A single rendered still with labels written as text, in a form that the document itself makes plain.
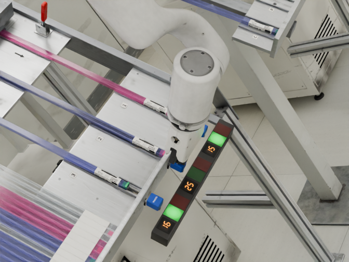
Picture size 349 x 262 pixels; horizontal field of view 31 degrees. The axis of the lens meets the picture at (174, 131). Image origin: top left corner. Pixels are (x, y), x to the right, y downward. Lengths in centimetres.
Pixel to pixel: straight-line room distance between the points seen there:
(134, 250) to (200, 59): 78
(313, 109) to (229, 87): 38
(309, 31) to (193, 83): 144
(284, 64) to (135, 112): 110
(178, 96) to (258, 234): 113
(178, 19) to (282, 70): 140
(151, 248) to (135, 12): 89
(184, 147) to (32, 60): 50
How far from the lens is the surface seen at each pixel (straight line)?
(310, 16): 253
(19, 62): 158
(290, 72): 249
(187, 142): 124
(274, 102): 187
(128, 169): 139
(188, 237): 190
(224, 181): 251
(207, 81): 110
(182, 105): 116
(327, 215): 209
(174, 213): 136
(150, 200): 135
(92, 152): 142
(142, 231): 177
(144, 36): 108
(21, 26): 166
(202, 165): 142
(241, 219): 230
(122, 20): 107
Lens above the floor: 141
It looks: 28 degrees down
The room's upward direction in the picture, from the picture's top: 38 degrees counter-clockwise
